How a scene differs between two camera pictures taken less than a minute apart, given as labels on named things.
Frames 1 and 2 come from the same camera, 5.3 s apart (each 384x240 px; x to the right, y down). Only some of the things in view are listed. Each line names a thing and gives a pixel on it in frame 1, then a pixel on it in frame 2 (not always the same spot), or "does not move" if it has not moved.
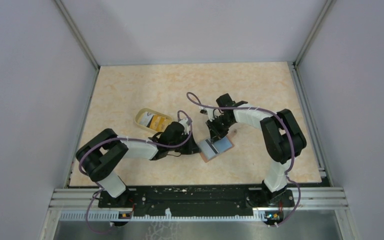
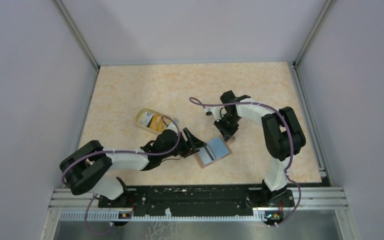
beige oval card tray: [152, 120] does not move
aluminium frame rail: [318, 198] does not move
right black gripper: [215, 135] -> [226, 133]
